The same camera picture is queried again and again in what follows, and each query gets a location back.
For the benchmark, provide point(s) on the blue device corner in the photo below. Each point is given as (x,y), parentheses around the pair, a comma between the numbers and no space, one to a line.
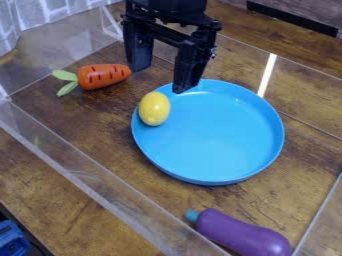
(14,242)

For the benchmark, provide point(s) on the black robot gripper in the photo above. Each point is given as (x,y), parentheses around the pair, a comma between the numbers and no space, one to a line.
(145,21)

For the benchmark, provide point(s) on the orange toy carrot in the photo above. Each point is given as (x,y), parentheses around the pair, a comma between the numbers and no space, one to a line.
(92,77)

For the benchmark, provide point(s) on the dark wooden shelf edge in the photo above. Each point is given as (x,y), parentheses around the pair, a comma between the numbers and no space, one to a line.
(319,15)

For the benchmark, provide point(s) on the white patterned curtain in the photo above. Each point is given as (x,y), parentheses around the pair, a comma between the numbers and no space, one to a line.
(26,14)

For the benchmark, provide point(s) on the blue round plastic tray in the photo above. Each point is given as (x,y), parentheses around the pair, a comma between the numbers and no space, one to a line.
(222,137)

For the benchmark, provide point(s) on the yellow toy lemon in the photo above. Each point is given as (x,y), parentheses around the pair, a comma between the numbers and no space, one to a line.
(154,108)

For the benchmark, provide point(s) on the clear acrylic enclosure wall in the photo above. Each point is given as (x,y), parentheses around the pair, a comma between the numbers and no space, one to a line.
(81,135)

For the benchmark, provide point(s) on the purple toy eggplant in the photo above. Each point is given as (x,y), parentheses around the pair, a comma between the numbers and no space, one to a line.
(248,239)

